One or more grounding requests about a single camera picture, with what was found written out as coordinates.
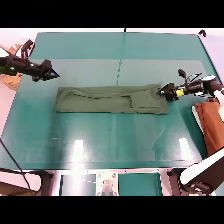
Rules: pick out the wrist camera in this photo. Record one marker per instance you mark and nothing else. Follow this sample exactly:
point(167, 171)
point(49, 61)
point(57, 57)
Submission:
point(27, 48)
point(182, 73)

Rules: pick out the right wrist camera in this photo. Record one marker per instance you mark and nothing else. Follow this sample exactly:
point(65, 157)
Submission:
point(182, 73)

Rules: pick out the olive green shirt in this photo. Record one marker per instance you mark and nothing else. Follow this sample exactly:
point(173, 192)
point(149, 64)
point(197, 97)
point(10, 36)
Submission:
point(110, 100)

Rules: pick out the orange-brown garment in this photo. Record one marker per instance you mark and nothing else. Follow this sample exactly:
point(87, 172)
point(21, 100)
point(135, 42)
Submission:
point(211, 126)

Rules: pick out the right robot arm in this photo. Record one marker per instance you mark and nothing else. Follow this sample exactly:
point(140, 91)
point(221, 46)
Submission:
point(203, 168)

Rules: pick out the silver frame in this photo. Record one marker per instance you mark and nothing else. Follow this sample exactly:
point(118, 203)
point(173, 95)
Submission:
point(106, 186)

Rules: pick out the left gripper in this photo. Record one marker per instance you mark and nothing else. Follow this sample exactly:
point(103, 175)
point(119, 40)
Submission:
point(44, 70)

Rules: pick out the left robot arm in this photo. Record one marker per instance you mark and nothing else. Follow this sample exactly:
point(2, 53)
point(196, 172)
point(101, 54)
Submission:
point(16, 65)

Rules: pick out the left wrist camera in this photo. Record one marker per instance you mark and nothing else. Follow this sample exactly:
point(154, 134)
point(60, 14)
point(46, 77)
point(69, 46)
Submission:
point(27, 48)

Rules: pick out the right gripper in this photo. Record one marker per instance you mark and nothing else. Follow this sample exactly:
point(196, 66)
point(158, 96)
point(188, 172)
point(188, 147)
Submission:
point(170, 91)

